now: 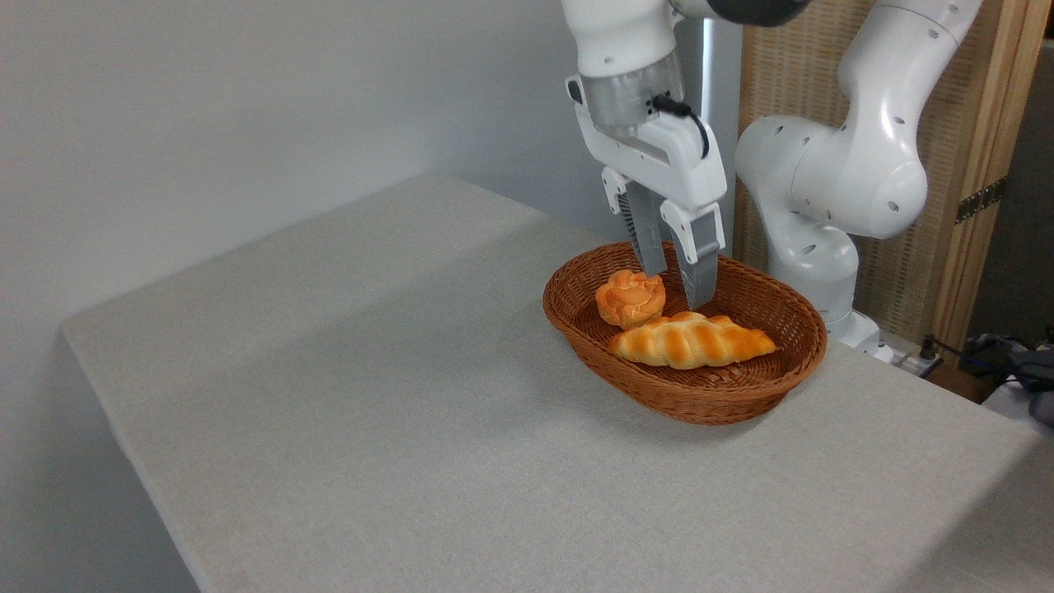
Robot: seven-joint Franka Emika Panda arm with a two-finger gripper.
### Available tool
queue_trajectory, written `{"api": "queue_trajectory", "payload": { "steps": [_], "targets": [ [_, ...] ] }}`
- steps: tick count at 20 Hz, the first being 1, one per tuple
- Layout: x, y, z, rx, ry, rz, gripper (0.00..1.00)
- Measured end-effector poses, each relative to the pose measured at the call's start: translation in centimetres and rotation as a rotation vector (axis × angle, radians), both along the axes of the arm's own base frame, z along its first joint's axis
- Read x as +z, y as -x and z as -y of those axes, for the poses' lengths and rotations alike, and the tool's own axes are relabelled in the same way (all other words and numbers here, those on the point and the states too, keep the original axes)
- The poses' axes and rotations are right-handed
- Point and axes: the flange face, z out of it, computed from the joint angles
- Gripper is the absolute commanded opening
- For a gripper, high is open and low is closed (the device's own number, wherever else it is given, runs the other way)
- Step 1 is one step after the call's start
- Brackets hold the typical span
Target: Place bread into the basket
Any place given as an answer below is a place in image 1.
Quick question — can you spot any round orange bread bun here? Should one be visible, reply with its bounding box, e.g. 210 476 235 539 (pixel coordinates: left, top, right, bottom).
594 268 667 332

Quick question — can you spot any dark cable bundle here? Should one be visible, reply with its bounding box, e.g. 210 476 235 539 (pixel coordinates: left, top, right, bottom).
919 326 1054 427

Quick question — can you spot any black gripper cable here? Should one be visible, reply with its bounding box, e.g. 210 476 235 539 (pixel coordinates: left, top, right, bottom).
650 94 711 160

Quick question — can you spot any brown woven wicker basket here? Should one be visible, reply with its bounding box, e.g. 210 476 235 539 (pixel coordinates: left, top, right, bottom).
541 239 829 427

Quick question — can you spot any long braided bread loaf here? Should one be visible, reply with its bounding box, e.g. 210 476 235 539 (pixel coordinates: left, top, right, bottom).
607 311 779 371

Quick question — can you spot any white power strip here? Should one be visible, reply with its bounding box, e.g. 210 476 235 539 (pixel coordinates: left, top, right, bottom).
891 348 941 378

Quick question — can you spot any dark metal screen hinge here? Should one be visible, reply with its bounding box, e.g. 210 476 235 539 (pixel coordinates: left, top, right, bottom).
954 176 1008 226

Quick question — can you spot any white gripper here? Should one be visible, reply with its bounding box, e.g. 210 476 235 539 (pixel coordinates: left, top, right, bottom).
565 75 730 312

